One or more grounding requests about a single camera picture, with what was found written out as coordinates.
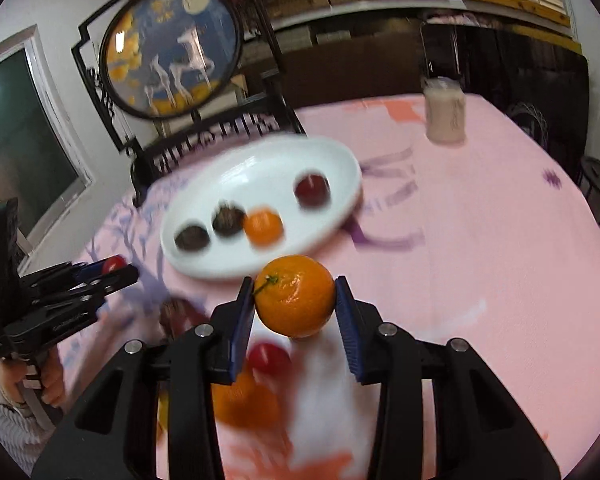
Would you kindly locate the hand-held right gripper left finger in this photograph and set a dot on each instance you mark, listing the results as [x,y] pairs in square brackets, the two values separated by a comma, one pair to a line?
[240,332]

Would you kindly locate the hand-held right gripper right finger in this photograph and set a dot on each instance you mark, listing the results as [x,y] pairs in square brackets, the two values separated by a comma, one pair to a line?
[349,332]

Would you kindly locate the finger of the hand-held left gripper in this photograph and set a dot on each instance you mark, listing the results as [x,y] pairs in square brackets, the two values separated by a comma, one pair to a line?
[87,267]
[115,280]

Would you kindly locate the red cherry tomato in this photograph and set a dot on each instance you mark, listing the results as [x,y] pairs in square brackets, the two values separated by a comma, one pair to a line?
[269,358]
[114,264]

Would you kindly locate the dark brown round fruit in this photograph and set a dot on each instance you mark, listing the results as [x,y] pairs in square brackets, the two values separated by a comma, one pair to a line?
[192,238]
[177,312]
[228,221]

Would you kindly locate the white oval plate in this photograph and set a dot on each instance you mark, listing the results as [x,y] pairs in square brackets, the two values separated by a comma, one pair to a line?
[280,170]

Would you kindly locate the person's left forearm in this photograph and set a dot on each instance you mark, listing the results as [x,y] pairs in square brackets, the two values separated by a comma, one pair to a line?
[5,430]

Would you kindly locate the person's left hand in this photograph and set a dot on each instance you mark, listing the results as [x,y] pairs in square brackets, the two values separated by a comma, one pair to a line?
[55,380]

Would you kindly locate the small mandarin orange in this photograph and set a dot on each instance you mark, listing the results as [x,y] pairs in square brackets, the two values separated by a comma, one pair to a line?
[263,228]

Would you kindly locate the white framed window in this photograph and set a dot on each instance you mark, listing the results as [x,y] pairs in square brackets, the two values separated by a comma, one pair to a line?
[15,135]

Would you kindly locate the dark red plum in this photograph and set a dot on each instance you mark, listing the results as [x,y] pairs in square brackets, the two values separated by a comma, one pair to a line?
[311,191]

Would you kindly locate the pink printed tablecloth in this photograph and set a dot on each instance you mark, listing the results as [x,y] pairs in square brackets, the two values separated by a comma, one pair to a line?
[480,260]

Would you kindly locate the round deer table screen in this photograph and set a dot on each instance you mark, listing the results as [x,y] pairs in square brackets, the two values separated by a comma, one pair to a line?
[170,50]

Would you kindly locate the beige jar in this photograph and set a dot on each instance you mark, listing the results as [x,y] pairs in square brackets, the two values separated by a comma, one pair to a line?
[446,110]

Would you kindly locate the dark wooden cabinet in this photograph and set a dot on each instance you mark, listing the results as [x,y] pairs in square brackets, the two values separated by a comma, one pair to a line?
[505,70]

